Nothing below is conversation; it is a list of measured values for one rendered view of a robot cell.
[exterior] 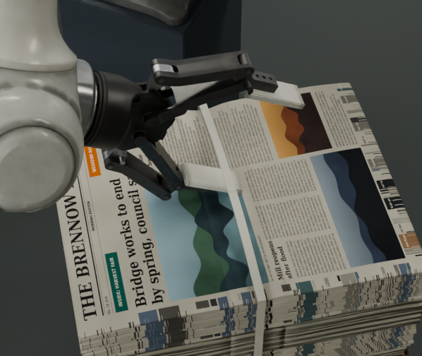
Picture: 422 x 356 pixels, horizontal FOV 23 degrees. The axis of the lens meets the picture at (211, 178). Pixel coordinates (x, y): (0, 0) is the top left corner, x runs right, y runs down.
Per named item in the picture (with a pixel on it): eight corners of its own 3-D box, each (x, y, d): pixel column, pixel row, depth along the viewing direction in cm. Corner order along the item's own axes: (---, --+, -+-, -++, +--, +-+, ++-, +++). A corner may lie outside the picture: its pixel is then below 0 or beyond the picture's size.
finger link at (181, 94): (140, 102, 104) (135, 93, 103) (245, 66, 103) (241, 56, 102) (147, 130, 101) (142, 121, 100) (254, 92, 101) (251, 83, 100)
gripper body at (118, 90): (92, 49, 99) (177, 67, 104) (61, 109, 105) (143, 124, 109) (105, 103, 95) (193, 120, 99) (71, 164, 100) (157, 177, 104)
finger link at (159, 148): (145, 133, 102) (132, 139, 102) (187, 193, 110) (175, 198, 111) (137, 106, 104) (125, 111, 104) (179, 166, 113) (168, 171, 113)
